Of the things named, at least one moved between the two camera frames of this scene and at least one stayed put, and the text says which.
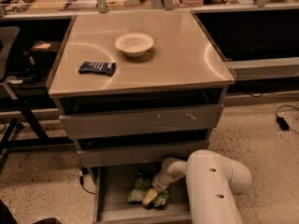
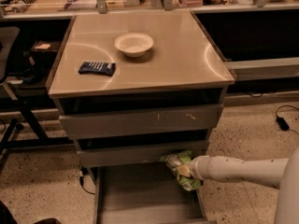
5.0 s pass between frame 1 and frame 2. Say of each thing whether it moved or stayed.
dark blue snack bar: stayed
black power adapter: stayed
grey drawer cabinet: stayed
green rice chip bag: moved
